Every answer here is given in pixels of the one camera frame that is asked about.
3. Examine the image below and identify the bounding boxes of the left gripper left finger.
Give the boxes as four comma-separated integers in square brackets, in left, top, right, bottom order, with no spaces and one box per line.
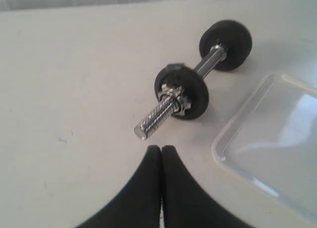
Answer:
[79,145,161,228]

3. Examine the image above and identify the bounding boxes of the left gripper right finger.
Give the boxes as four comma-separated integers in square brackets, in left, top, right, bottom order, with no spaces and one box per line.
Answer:
[161,145,250,228]

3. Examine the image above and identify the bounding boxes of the chrome dumbbell bar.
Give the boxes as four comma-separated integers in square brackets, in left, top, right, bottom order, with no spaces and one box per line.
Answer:
[134,55,220,140]

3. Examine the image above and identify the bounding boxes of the white rectangular tray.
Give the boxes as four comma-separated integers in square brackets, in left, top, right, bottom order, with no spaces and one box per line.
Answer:
[211,74,317,221]

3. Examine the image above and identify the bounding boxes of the chrome star collar nut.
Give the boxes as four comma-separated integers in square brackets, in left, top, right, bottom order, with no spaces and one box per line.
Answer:
[158,84,192,116]

